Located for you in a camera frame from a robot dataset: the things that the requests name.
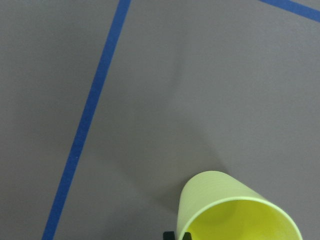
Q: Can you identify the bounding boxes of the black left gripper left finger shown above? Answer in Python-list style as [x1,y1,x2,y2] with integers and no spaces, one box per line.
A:
[162,231,176,240]

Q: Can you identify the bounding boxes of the yellow plastic cup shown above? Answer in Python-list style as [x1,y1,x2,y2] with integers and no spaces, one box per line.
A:
[176,171,303,240]

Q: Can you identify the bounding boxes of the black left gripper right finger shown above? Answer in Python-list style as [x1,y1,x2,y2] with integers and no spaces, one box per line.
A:
[182,232,192,240]

